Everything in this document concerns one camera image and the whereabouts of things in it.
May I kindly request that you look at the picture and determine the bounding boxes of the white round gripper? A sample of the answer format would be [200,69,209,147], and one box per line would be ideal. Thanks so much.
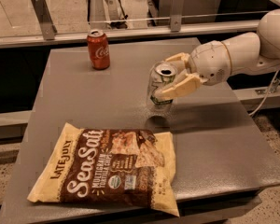
[154,41,231,101]

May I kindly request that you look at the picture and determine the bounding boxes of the white green 7up can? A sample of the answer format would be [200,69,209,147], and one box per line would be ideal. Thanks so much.
[147,61,177,112]

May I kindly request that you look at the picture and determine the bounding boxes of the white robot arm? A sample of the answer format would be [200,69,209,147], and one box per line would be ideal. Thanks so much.
[155,9,280,101]

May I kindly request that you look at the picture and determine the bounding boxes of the red coca-cola can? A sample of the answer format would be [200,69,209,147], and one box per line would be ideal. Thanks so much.
[87,29,110,70]

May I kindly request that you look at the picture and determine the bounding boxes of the brown sea salt chip bag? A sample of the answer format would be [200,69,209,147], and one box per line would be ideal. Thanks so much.
[28,123,179,217]

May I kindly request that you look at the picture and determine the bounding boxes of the right metal rail bracket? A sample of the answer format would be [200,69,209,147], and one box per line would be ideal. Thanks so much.
[170,0,184,32]

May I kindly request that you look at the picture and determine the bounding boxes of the metal rail bracket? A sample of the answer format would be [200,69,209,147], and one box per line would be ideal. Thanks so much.
[31,0,57,40]
[170,0,184,32]

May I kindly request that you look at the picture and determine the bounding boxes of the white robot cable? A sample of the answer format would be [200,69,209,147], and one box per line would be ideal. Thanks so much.
[248,65,280,118]

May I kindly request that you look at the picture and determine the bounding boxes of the horizontal metal rail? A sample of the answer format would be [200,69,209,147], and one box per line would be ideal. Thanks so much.
[0,20,259,49]

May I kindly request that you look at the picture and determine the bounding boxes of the left metal rail bracket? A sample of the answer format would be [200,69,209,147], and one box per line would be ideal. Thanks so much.
[31,0,57,40]

